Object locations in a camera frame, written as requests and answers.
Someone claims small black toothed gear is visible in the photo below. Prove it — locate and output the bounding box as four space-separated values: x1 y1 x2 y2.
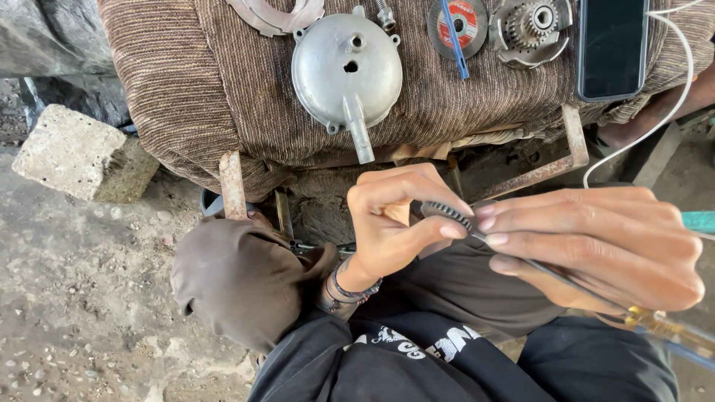
420 201 481 235

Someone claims black smartphone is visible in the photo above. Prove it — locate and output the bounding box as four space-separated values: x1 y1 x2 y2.
575 0 651 103

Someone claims person's right hand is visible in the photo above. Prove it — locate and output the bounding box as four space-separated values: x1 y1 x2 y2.
475 187 706 313

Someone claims round aluminium engine cover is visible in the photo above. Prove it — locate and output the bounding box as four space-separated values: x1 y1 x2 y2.
291 6 403 165

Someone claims thin metal rod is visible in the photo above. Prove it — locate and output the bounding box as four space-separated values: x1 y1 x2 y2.
287 239 358 256

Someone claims beaded multicolour bracelet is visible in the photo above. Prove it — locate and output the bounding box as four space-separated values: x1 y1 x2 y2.
331 267 384 305

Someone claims white cable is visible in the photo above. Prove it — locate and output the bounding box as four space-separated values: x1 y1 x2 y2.
582 0 715 189

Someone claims brown cloth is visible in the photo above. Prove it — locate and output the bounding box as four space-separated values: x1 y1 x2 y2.
170 214 339 355

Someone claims concrete block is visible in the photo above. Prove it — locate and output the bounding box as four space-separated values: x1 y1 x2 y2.
11 104 162 204

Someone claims grey wooden plank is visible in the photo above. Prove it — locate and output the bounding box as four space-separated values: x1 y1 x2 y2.
633 122 684 189

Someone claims rusty metal stool frame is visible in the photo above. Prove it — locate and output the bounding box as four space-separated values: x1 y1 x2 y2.
219 103 591 222

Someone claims blue plastic stick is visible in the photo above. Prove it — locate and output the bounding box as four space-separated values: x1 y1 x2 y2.
439 0 470 80

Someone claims teal plastic handle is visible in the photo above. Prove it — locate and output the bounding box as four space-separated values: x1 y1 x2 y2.
681 210 715 235

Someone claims brown striped cushion cover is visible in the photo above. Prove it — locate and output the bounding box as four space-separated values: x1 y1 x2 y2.
98 0 715 203

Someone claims flat metal gasket plate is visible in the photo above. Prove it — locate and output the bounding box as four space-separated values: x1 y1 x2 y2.
226 0 326 38

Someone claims person's left hand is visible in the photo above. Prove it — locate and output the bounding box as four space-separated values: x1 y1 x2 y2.
338 163 476 292

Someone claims grinding disc with red label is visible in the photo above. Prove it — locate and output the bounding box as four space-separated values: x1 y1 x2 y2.
427 0 490 61

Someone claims ribbed metal hose fitting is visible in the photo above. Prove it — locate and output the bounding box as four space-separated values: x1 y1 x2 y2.
374 0 398 32

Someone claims metal gear clutch assembly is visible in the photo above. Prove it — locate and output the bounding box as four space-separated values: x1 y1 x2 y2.
488 0 575 70

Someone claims grey tarpaulin sheet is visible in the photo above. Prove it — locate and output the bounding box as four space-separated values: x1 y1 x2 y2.
0 0 138 135

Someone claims person's black clothing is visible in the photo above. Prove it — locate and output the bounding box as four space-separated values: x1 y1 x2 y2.
248 239 679 402

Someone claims dark cord bracelet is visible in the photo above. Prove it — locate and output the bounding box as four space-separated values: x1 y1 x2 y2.
321 278 359 315

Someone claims yellow handled screwdriver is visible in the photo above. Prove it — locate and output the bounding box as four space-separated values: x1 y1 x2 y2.
469 230 715 370

